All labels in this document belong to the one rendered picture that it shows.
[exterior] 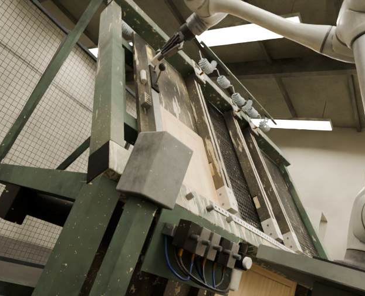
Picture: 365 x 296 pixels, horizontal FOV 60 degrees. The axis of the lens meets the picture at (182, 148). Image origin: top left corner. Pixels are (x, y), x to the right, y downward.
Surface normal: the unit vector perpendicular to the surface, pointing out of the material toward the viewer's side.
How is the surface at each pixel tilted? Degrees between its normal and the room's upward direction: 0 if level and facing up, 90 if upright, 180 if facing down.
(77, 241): 90
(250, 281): 90
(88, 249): 90
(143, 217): 90
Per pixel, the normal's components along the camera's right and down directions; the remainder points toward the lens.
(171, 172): 0.70, 0.00
